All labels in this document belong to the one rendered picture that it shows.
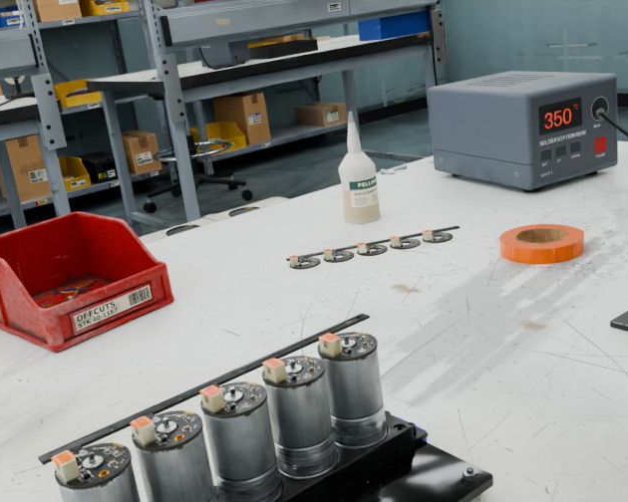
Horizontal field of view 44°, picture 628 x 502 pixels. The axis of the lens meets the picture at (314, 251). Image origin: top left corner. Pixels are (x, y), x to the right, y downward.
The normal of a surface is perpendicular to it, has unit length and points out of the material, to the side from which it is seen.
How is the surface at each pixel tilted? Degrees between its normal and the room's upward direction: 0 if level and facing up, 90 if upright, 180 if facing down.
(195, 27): 90
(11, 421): 0
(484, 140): 90
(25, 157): 91
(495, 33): 90
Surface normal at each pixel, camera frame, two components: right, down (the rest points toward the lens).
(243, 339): -0.13, -0.94
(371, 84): 0.59, 0.18
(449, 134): -0.87, 0.25
